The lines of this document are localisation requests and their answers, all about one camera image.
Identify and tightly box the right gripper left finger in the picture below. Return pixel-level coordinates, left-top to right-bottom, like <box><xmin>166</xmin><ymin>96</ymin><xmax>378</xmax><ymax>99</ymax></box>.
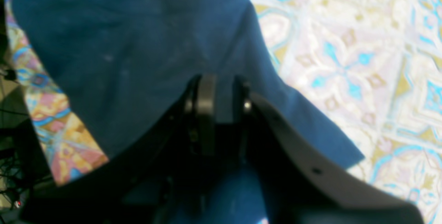
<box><xmin>21</xmin><ymin>75</ymin><xmax>217</xmax><ymax>224</ymax></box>

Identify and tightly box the patterned colourful tablecloth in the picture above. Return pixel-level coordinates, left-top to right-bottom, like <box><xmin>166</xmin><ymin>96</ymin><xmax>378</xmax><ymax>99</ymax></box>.
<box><xmin>0</xmin><ymin>0</ymin><xmax>442</xmax><ymax>224</ymax></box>

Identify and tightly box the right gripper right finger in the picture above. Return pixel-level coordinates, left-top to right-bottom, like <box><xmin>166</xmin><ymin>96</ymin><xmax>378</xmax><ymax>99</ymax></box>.
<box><xmin>233</xmin><ymin>76</ymin><xmax>423</xmax><ymax>224</ymax></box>

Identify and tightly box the dark blue t-shirt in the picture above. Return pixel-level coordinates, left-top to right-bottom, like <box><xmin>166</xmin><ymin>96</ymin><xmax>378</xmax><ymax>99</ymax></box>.
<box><xmin>12</xmin><ymin>0</ymin><xmax>363</xmax><ymax>224</ymax></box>

